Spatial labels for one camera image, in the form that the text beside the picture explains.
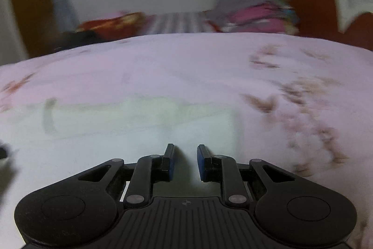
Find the small white cloth garment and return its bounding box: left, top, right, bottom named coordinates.
left=42, top=96, right=242, bottom=183

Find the red patterned pillow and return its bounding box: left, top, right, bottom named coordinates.
left=76, top=12, right=146, bottom=34

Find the grey striped bed sheet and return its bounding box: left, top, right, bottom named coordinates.
left=145, top=12, right=222, bottom=34

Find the dark cloth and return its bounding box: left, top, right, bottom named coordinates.
left=54, top=30, right=102, bottom=52

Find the pink floral blanket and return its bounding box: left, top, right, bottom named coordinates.
left=0, top=32, right=373, bottom=249

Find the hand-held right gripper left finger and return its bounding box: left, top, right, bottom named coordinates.
left=77, top=143, right=176, bottom=209

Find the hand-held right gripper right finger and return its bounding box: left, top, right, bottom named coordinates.
left=197, top=144, right=295, bottom=207

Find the pile of folded clothes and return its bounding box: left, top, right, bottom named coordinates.
left=205, top=0, right=300, bottom=35

